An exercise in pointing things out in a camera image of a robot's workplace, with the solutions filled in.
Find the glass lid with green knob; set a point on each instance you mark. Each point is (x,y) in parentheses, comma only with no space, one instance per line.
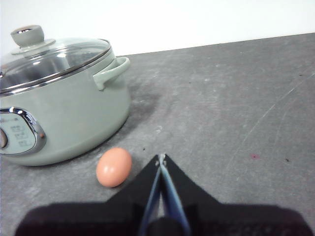
(49,61)

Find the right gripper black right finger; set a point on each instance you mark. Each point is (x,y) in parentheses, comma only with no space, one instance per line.
(221,218)

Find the pale green electric pot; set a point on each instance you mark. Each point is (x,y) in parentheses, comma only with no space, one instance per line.
(73,110)

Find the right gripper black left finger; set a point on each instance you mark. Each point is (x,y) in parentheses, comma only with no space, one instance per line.
(103,216)

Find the brown egg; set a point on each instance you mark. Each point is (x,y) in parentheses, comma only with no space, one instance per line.
(113,167)

